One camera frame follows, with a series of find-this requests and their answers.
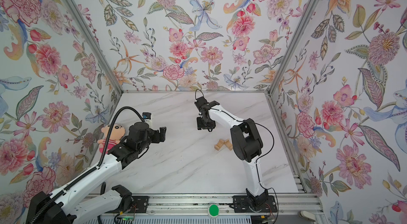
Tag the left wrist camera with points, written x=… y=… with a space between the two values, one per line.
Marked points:
x=148 y=118

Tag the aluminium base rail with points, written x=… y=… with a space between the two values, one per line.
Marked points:
x=198 y=204

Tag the wood arch block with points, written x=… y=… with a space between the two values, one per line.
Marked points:
x=219 y=144
x=228 y=145

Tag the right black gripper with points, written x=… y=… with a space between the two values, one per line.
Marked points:
x=200 y=126

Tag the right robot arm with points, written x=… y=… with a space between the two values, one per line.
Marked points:
x=247 y=146

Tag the green round button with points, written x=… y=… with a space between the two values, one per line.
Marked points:
x=213 y=211

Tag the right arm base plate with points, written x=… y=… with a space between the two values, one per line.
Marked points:
x=249 y=204

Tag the pink plush doll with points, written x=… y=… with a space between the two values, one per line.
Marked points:
x=117 y=134

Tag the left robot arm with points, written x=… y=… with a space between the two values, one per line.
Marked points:
x=67 y=205

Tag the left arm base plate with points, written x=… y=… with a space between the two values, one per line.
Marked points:
x=137 y=204

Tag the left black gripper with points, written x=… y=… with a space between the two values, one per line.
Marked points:
x=157 y=138

